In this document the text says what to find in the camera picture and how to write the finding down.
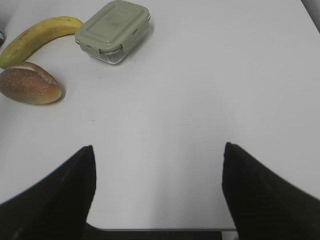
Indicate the yellow banana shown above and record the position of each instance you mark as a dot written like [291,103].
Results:
[29,41]

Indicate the green lid glass container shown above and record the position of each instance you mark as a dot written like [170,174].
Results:
[113,31]

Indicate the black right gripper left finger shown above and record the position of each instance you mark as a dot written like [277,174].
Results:
[55,208]

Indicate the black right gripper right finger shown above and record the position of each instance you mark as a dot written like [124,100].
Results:
[263,205]

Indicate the brown bread roll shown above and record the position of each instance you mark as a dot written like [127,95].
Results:
[29,83]

